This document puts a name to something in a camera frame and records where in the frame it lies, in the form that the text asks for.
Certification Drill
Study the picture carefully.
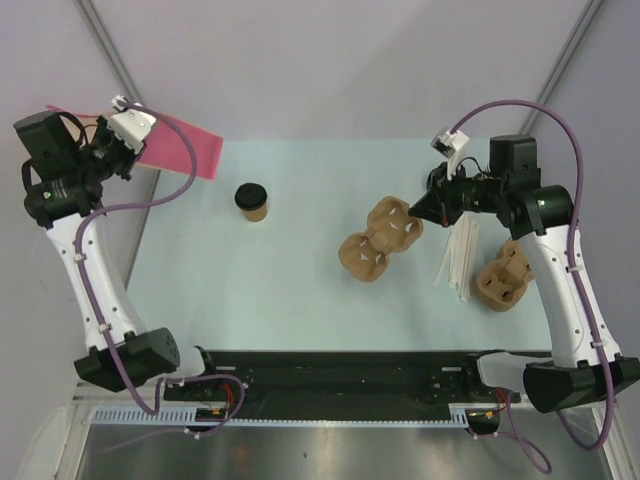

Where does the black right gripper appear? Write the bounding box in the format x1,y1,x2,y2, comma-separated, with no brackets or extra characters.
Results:
410,159,508,228

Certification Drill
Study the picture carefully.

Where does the pink and beige paper bag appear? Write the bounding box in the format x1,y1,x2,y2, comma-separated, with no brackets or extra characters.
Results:
41,100,223,181

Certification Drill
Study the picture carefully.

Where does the brown cardboard cup carrier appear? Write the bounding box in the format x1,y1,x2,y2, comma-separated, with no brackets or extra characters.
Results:
338,196,424,282

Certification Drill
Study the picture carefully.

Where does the black plastic cup lid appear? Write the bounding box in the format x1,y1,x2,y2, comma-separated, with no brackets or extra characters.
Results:
234,182,268,211

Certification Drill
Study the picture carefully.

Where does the brown paper coffee cup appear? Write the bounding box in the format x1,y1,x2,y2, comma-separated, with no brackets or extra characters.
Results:
243,202,268,223

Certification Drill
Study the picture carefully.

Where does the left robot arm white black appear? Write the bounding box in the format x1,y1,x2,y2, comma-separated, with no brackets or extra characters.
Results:
14,110,180,392

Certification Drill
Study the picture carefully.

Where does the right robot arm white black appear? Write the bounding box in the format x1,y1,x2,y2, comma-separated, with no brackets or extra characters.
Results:
409,131,639,413

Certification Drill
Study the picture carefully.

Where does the bundle of white wrapped straws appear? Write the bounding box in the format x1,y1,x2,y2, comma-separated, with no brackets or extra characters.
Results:
433,213,480,302

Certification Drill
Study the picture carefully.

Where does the stack of brown cup carriers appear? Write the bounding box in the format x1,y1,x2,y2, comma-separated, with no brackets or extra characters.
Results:
472,240,534,312

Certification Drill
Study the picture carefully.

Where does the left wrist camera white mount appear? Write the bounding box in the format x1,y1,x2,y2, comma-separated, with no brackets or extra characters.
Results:
107,95,157,154

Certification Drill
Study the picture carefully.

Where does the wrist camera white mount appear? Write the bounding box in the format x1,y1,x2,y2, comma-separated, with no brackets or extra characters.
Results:
431,128,470,180
107,95,157,154

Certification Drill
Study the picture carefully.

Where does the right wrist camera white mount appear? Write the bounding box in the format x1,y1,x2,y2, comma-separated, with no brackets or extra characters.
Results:
431,128,470,180

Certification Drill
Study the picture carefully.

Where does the white slotted cable duct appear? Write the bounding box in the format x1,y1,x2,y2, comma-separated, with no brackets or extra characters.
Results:
92,406,469,429

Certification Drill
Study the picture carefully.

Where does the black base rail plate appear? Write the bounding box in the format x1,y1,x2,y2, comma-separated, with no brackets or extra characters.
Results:
164,350,506,421

